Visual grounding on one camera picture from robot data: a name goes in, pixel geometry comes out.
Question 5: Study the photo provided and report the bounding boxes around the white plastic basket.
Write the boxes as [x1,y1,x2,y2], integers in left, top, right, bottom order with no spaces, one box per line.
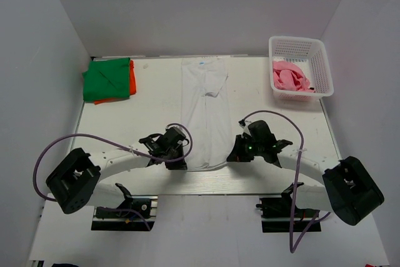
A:
[268,36,334,101]

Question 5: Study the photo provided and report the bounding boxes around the purple cable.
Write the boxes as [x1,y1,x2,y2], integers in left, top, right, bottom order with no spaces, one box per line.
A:
[32,123,194,230]
[239,109,332,254]

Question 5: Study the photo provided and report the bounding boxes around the pink t shirt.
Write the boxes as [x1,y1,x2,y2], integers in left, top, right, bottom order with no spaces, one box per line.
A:
[272,61,314,93]

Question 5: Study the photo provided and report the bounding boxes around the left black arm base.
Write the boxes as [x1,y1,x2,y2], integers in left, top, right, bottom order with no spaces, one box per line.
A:
[91,196,158,232]

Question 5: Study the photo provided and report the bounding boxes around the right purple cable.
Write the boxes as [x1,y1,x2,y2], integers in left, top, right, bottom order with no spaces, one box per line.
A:
[239,109,332,254]

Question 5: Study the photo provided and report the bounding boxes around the white t shirt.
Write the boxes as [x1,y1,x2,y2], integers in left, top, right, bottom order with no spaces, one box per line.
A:
[181,57,234,172]

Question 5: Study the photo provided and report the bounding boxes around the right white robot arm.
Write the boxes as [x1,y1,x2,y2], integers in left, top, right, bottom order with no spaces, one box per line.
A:
[227,120,384,226]

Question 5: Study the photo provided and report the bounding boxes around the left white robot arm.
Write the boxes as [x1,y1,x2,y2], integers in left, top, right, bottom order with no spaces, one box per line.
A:
[46,123,193,214]

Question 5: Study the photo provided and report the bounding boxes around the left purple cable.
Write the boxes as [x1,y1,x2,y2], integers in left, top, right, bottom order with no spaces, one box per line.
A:
[32,123,194,230]

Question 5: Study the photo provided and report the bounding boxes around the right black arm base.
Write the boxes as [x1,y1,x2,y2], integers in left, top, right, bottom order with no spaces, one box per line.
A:
[256,195,316,233]

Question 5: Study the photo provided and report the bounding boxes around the orange folded t shirt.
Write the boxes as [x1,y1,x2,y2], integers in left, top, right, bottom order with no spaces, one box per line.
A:
[94,59,137,105]

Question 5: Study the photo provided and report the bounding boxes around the green folded t shirt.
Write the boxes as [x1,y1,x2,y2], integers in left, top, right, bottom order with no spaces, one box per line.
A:
[82,58,131,103]

